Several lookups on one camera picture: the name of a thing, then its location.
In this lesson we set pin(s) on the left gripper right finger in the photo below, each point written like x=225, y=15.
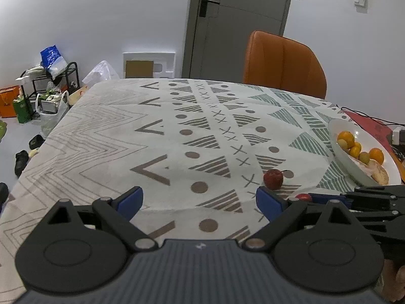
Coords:
x=282, y=216

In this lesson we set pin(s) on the white plate blue rim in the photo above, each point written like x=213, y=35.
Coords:
x=367, y=142

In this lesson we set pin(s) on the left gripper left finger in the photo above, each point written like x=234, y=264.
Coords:
x=116, y=214

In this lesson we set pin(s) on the clear plastic bag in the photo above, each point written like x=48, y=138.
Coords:
x=103, y=71

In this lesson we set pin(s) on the patterned white tablecloth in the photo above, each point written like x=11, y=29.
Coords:
x=198, y=149

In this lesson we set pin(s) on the white power adapter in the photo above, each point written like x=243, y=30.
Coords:
x=398, y=136

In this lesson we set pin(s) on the red orange table mat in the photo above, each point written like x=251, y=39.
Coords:
x=381, y=131

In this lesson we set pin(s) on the green-yellow small fruit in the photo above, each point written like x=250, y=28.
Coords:
x=343, y=144

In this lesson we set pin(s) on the orange paper bag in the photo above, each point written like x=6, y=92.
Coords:
x=7, y=96

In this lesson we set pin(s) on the green paper bag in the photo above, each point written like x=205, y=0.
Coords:
x=23, y=110

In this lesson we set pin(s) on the peeled pomelo segment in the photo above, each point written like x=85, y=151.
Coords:
x=377, y=172

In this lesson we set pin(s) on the dark red plum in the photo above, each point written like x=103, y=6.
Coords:
x=304, y=197

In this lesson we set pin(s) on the large orange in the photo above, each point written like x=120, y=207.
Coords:
x=376, y=154

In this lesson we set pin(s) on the black shoe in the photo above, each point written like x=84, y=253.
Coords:
x=21, y=162

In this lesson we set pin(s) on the small yellow kumquat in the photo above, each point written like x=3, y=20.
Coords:
x=355, y=150

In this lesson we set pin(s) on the grey door with handle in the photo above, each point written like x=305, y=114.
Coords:
x=218, y=32

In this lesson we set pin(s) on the black metal rack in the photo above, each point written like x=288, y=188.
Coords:
x=34, y=80

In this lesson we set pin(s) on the person's right hand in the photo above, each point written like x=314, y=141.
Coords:
x=393, y=289

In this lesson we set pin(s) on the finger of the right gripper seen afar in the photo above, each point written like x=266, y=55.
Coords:
x=325, y=198

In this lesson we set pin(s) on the orange leather chair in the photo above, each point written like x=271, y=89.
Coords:
x=280, y=63

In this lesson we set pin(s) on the white foam packaging with cardboard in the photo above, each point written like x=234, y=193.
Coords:
x=149, y=64

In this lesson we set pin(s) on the white shopping bag with items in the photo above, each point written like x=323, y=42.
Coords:
x=51, y=109

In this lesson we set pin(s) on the blue white plastic bag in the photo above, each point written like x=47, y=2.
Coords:
x=52, y=61

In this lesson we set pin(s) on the red small apple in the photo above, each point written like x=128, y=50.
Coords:
x=273, y=179

